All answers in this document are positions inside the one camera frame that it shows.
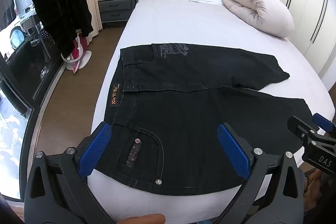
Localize black denim pants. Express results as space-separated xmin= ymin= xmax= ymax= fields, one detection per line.
xmin=104 ymin=43 xmax=320 ymax=189

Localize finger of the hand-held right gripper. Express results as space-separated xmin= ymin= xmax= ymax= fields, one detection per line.
xmin=314 ymin=113 xmax=336 ymax=133
xmin=287 ymin=115 xmax=320 ymax=146

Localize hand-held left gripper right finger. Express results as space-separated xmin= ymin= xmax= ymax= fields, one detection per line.
xmin=217 ymin=123 xmax=306 ymax=224

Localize grey bed with white sheet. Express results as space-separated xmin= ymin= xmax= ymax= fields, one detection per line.
xmin=87 ymin=0 xmax=332 ymax=224

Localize rolled cream duvet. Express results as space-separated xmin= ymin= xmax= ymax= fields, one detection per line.
xmin=222 ymin=0 xmax=295 ymax=39

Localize washing machine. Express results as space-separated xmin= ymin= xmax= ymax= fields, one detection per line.
xmin=9 ymin=20 xmax=36 ymax=48

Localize glass sliding door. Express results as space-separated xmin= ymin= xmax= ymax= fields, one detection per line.
xmin=0 ymin=0 xmax=69 ymax=203

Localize white wardrobe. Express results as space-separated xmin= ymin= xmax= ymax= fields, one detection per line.
xmin=275 ymin=0 xmax=336 ymax=88

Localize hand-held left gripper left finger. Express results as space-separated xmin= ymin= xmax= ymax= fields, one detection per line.
xmin=24 ymin=122 xmax=116 ymax=224

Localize pink steam iron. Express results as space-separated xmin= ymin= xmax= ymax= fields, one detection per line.
xmin=60 ymin=34 xmax=93 ymax=74

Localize black hanging garment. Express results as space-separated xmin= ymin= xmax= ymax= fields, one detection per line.
xmin=28 ymin=0 xmax=93 ymax=56

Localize person's right hand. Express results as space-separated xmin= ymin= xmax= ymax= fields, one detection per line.
xmin=304 ymin=170 xmax=323 ymax=205

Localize grey nightstand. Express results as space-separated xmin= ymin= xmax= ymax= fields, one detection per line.
xmin=98 ymin=0 xmax=137 ymax=24

